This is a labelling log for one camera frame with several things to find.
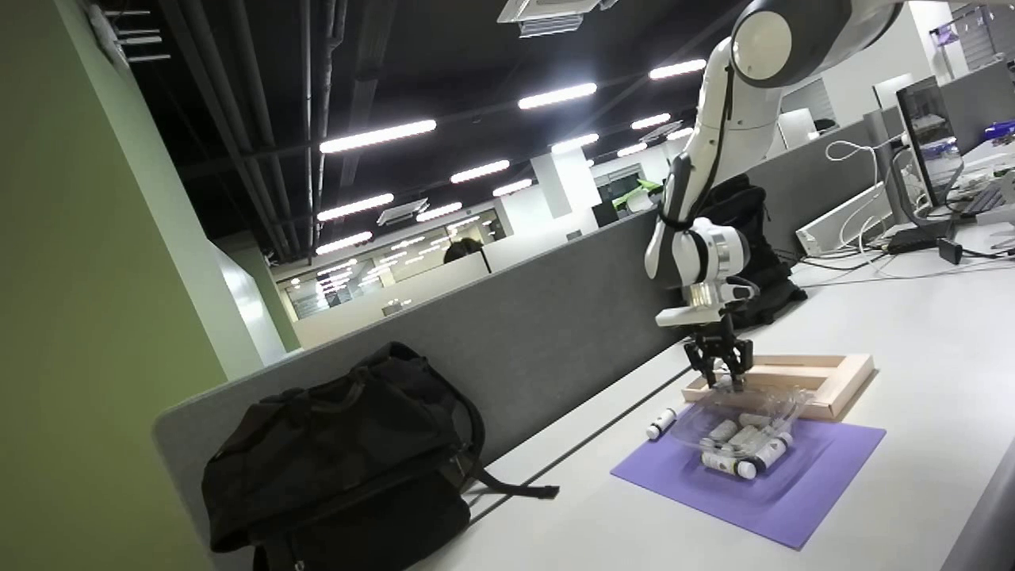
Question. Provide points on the white capped small bottle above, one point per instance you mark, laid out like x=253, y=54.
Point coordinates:
x=660, y=422

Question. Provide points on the black computer monitor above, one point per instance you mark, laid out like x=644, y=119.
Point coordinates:
x=921, y=131

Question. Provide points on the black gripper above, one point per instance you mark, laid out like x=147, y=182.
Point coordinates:
x=719, y=338

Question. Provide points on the grey desk partition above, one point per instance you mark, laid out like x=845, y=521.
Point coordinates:
x=551, y=320

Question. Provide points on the ceiling air vent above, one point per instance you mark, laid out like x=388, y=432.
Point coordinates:
x=551, y=14

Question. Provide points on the purple mat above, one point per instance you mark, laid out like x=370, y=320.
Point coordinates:
x=803, y=495

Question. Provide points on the fluorescent ceiling light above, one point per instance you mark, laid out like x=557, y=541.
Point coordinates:
x=557, y=96
x=356, y=208
x=480, y=169
x=675, y=69
x=379, y=135
x=345, y=241

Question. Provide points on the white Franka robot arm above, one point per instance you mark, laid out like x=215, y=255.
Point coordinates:
x=762, y=75

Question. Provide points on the grey computer monitor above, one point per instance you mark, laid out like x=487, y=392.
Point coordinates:
x=986, y=101

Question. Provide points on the white keyboard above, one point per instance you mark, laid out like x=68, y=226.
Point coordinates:
x=845, y=219

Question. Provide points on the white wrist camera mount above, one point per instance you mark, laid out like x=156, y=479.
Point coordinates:
x=698, y=306

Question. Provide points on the clear bag of white bottles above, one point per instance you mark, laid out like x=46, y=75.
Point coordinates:
x=746, y=448

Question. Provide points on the light wooden tray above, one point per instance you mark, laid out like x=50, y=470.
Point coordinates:
x=827, y=382

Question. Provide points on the black backpack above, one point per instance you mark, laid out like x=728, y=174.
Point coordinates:
x=339, y=466

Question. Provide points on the black power adapter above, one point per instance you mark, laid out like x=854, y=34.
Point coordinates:
x=921, y=240

